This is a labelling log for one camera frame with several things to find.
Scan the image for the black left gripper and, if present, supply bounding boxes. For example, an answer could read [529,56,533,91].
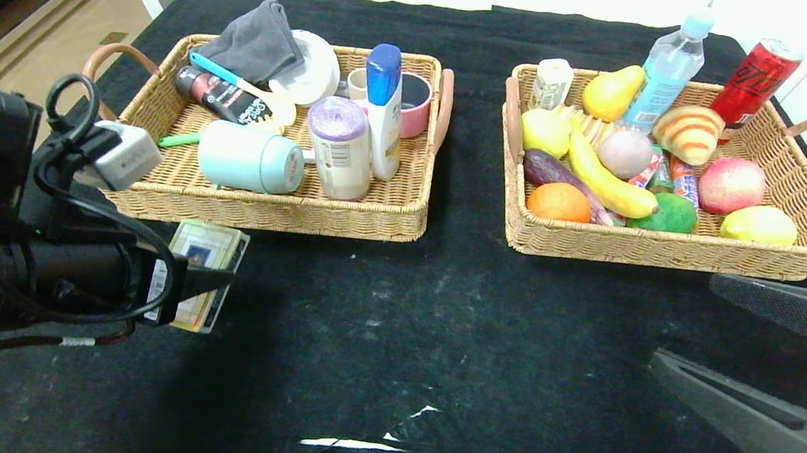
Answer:
[63,234,238,333]

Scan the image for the beige playing card box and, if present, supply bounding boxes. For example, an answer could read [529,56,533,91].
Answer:
[161,217,253,337]

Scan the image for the purple trash bag roll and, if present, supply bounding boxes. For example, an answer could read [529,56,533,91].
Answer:
[301,94,380,203]

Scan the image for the white bottle blue cap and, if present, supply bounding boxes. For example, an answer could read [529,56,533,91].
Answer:
[355,41,413,183]

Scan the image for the yellow toy banana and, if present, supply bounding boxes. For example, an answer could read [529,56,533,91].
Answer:
[560,128,666,222]

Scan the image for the pale purple toy ball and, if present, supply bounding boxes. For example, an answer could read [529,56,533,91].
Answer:
[595,125,658,183]

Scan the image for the green toy lime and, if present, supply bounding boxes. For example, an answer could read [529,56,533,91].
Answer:
[626,189,699,236]

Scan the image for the wicker basket holding utensils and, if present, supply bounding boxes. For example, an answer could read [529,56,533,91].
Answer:
[69,21,459,249]

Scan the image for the wicker basket holding food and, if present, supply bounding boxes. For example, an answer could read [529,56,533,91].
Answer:
[488,60,807,284]

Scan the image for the light teal mug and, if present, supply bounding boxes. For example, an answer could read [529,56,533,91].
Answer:
[194,119,309,197]

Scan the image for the black bottle red label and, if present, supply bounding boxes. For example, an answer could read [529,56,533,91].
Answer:
[172,64,276,128]

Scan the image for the white plate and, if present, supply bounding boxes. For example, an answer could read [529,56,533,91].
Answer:
[268,28,345,110]

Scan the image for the black table cloth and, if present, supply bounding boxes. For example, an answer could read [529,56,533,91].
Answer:
[0,0,807,453]

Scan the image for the grey folded cloth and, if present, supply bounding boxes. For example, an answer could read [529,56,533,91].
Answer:
[198,0,312,88]

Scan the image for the small beige cup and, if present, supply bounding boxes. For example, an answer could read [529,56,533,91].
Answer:
[346,66,371,102]

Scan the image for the pink saucepan cup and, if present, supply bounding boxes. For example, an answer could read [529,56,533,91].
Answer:
[396,71,436,141]

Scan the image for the orange toy tangerine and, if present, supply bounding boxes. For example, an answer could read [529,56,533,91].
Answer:
[525,180,594,225]

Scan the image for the purple toy eggplant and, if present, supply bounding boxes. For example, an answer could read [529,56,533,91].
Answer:
[517,148,626,228]

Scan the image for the round yellow toy lemon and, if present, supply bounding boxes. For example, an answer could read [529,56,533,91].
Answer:
[517,108,574,161]

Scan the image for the white drink carton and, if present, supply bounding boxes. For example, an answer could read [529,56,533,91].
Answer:
[528,56,576,115]

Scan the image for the sliced toy bread loaf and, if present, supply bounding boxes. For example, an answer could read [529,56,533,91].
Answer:
[551,103,617,151]

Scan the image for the yellow toy pear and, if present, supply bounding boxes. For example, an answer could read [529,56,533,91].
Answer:
[580,60,648,127]

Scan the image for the red chewy candy stick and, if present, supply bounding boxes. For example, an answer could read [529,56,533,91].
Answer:
[626,148,665,194]

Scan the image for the green chewing gum pack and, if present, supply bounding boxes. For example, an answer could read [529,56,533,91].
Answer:
[647,154,677,197]

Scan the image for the orange sausage stick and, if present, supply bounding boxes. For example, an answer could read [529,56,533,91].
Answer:
[665,158,707,214]

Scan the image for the striped toy croissant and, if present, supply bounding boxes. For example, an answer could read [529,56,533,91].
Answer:
[648,102,727,169]

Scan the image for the clear water bottle blue label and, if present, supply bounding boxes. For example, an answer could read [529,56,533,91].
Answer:
[618,8,716,142]

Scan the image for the red pink toy apple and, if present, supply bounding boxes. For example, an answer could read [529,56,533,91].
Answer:
[695,155,768,220]

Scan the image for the oval yellow toy mango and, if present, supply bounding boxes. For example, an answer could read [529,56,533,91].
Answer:
[718,203,800,248]

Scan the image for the red soda can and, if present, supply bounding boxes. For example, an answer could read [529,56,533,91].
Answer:
[705,34,806,152]

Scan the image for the green plastic tool handle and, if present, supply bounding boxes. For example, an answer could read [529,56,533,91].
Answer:
[158,128,204,152]

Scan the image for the smooth black camera cable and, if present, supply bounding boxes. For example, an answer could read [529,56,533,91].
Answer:
[17,69,196,334]

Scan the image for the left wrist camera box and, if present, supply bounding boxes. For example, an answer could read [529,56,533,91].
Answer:
[74,118,167,197]

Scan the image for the blue handled yellow spoon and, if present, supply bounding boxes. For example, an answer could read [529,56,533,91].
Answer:
[183,51,303,128]

